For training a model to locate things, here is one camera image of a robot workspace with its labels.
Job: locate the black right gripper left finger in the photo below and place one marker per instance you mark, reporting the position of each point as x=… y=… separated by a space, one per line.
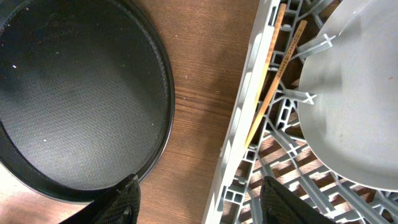
x=119 y=204

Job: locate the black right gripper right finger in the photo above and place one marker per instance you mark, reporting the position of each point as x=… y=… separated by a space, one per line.
x=281 y=206

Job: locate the wooden chopstick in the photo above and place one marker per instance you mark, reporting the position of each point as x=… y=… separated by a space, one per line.
x=275 y=83
x=277 y=25

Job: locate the light grey plate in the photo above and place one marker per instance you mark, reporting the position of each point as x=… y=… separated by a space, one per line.
x=352 y=125

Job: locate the grey dishwasher rack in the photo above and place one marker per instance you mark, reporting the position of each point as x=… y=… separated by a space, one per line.
x=237 y=165

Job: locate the round black serving tray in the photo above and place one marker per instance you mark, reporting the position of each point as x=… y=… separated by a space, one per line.
x=87 y=95

